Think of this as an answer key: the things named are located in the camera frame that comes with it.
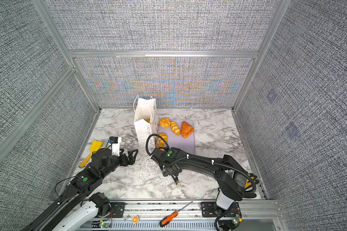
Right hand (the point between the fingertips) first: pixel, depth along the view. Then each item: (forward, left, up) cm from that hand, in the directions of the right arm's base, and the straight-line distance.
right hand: (169, 170), depth 81 cm
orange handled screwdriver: (-23, +1, -3) cm, 24 cm away
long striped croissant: (+19, +6, -2) cm, 20 cm away
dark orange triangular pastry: (+31, -12, -2) cm, 33 cm away
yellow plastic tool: (+18, +51, -4) cm, 54 cm away
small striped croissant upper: (+32, -3, -2) cm, 32 cm away
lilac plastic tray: (+26, -4, -10) cm, 29 cm away
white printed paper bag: (+18, +12, +21) cm, 30 cm away
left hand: (+5, +19, +13) cm, 24 cm away
